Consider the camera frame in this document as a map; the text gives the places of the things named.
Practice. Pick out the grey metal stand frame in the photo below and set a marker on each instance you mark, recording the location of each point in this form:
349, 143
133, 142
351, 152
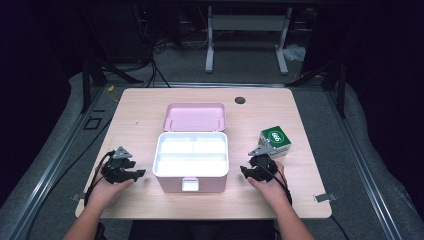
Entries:
246, 23

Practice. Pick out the white plastic bag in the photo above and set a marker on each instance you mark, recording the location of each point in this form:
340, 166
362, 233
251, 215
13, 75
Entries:
295, 52

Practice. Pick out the person's right hand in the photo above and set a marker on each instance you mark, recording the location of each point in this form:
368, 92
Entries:
271, 190

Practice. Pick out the black tripod stand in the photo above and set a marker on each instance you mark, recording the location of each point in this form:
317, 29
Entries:
340, 86
87, 83

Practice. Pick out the pink storage box with lid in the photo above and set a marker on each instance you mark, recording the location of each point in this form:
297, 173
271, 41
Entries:
195, 116

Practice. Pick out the aluminium floor rail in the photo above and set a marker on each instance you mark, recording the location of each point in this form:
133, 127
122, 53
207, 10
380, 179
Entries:
363, 166
50, 166

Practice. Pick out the metal table clip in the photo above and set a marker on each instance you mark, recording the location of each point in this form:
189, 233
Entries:
325, 197
76, 197

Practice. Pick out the small yellow object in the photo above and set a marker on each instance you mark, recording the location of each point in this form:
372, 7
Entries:
111, 89

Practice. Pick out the green and white cube box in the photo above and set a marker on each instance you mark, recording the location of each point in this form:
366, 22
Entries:
276, 138

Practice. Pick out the person's left hand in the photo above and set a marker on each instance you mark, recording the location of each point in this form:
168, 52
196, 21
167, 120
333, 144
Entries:
106, 191

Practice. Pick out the person's dark clothing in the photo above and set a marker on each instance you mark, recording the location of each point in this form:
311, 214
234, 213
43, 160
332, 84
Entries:
200, 230

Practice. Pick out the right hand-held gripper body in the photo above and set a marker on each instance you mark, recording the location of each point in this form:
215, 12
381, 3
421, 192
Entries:
265, 166

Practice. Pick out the white tray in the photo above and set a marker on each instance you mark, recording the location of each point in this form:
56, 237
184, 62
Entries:
191, 166

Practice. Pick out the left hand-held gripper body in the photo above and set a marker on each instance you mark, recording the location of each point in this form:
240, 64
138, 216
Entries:
115, 168

